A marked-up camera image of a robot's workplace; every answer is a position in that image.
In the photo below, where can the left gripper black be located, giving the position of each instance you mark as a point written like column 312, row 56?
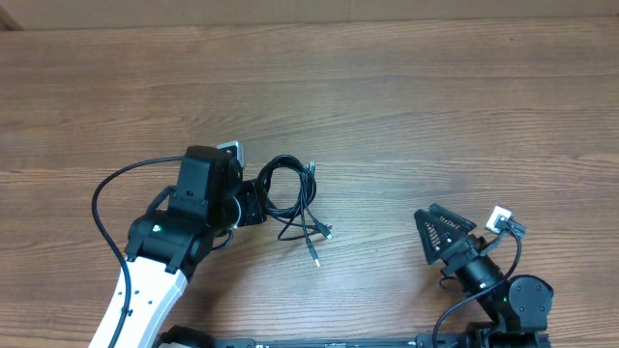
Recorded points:
column 252, row 196

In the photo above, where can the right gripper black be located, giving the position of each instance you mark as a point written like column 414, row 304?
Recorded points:
column 437, row 246

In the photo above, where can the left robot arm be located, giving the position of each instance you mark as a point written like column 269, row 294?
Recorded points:
column 166, row 244

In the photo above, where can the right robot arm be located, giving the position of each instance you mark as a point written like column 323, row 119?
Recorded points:
column 517, row 305

